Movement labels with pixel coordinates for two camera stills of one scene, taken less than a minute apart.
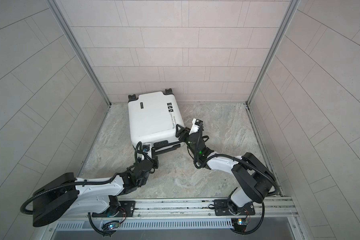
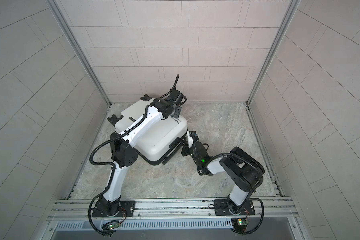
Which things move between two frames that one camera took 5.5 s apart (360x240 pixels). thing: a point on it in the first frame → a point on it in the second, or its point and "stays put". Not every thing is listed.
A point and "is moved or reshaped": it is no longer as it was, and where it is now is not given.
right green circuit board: x=240 y=222 stays put
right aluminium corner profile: x=291 y=9 stays put
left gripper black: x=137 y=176 → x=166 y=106
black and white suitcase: x=153 y=119 is moved or reshaped
